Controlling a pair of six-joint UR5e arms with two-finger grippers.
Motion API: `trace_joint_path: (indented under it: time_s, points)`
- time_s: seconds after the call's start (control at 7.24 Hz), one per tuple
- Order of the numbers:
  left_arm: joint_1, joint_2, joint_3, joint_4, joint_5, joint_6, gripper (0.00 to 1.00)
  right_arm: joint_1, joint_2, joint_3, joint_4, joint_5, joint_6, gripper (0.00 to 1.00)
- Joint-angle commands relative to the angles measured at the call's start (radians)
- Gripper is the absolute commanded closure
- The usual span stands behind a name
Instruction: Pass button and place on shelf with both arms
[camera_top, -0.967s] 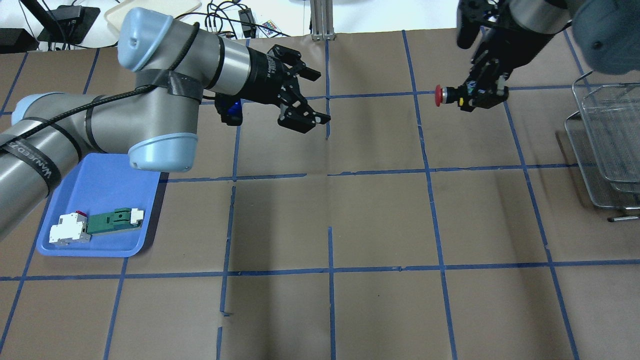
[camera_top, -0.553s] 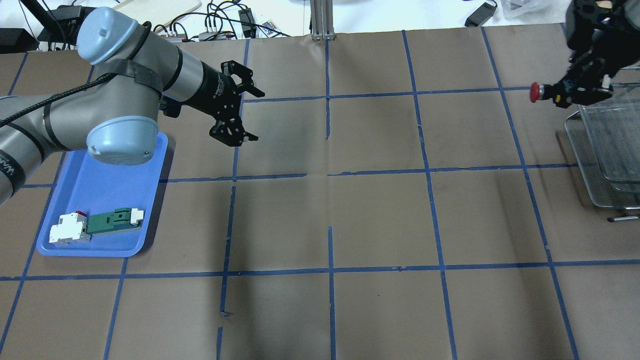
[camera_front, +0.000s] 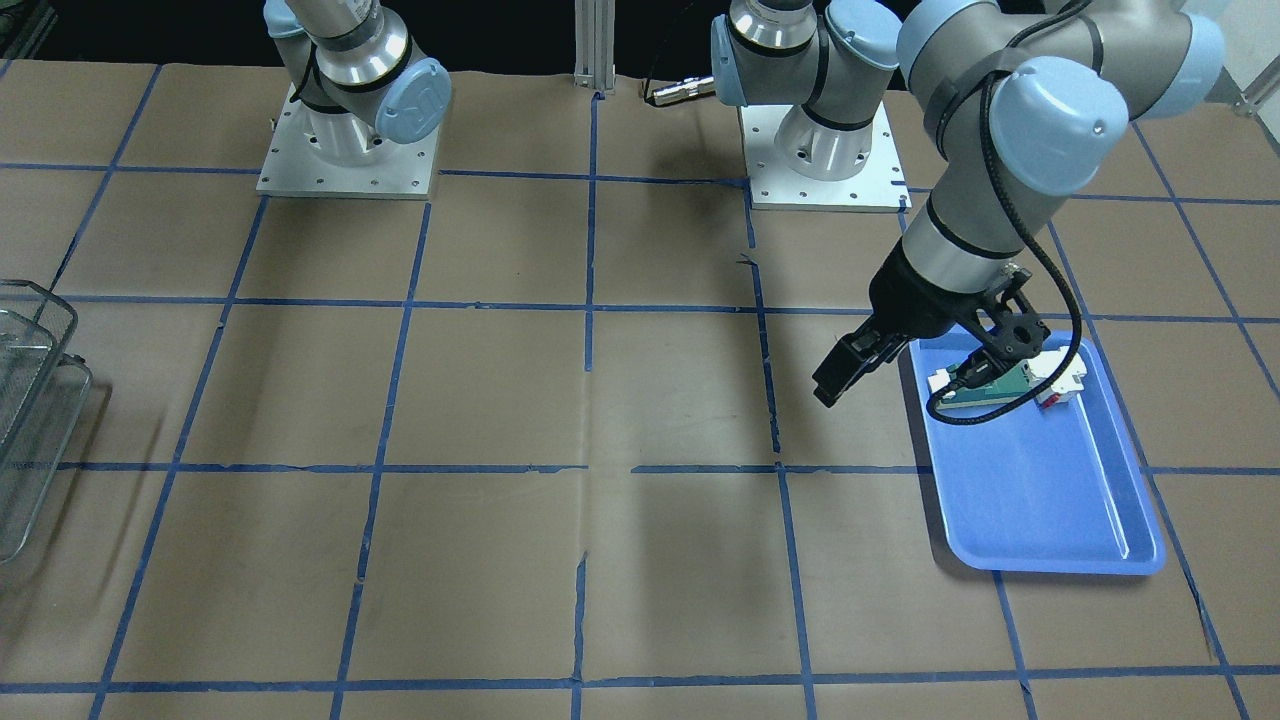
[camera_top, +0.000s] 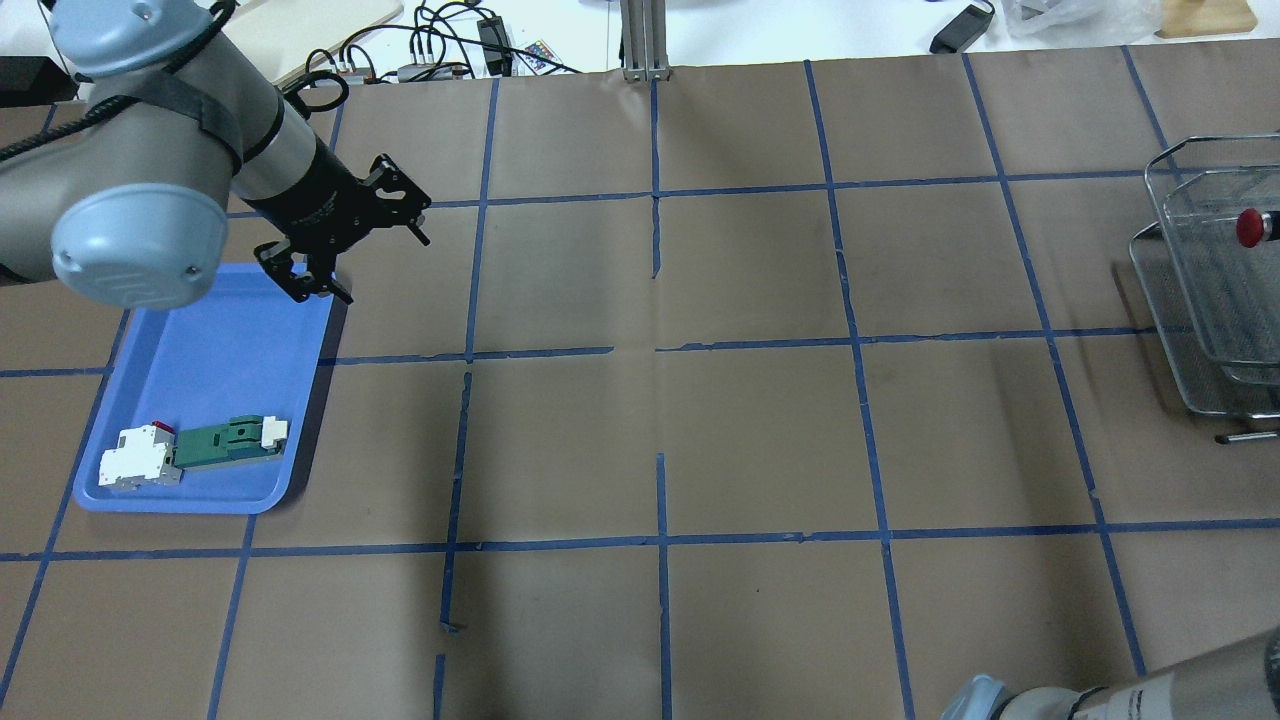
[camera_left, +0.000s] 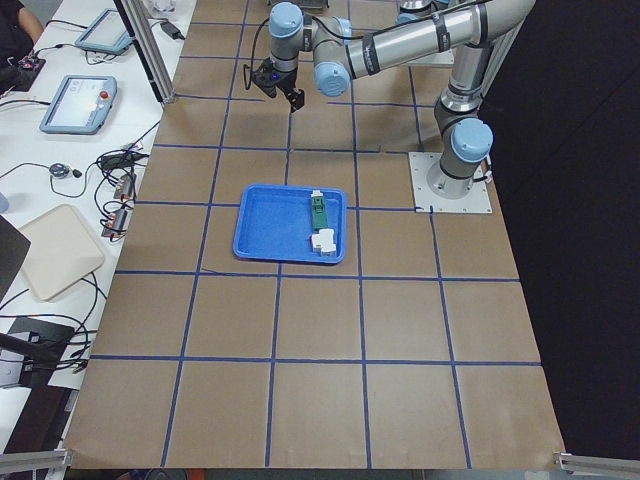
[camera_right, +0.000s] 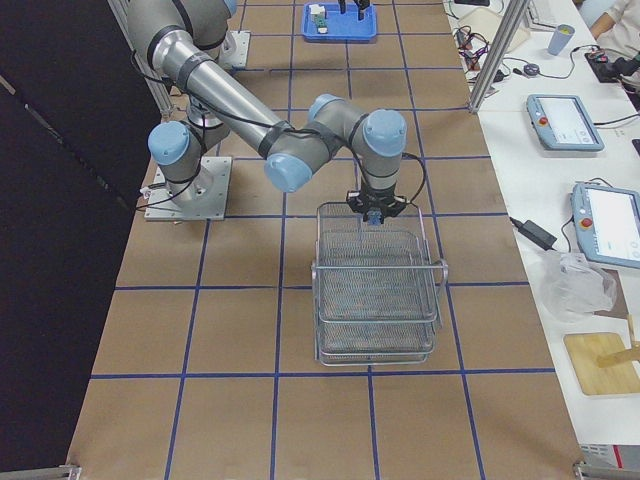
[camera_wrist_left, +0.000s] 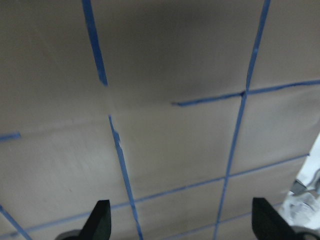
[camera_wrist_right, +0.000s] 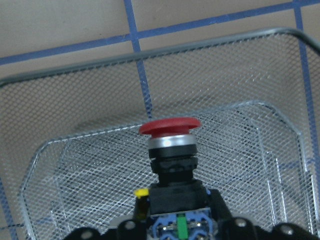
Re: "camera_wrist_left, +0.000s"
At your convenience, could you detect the aluminium frame post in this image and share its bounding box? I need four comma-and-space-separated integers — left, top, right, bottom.
279, 136, 320, 231

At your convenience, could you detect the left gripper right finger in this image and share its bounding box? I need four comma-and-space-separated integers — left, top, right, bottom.
251, 197, 297, 240

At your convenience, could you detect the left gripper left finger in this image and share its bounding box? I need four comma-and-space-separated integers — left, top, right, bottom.
77, 200, 111, 240

